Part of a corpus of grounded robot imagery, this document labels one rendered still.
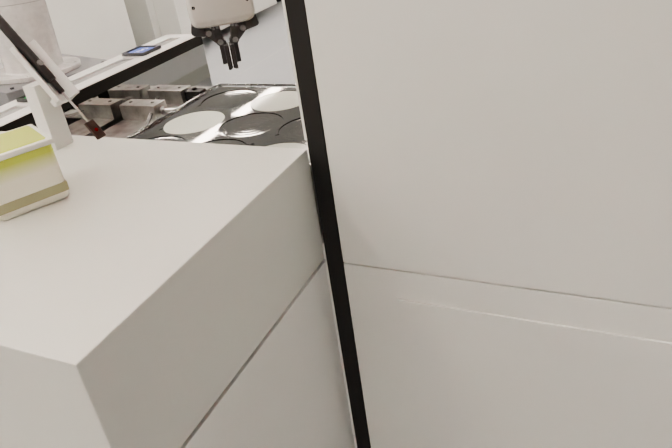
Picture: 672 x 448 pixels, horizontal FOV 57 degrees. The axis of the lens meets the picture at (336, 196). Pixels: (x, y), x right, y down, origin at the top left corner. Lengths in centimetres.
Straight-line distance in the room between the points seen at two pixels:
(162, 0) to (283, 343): 502
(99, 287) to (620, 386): 53
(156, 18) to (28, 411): 523
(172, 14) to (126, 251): 505
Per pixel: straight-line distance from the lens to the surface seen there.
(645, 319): 69
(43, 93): 85
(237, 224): 58
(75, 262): 58
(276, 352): 68
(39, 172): 69
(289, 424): 75
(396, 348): 80
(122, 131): 115
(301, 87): 66
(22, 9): 148
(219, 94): 117
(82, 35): 478
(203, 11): 101
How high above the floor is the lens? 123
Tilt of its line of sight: 27 degrees down
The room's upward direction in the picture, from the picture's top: 8 degrees counter-clockwise
